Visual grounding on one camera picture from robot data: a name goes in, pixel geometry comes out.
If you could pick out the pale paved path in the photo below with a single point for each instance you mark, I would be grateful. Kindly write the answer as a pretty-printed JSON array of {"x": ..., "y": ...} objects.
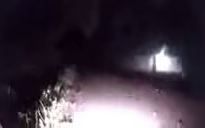
[{"x": 123, "y": 100}]

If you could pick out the leafy bush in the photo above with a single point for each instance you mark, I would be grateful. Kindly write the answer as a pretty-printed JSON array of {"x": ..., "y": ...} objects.
[{"x": 55, "y": 103}]

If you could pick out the brightly lit building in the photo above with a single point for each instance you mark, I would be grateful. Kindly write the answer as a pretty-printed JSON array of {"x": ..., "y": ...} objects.
[{"x": 165, "y": 62}]

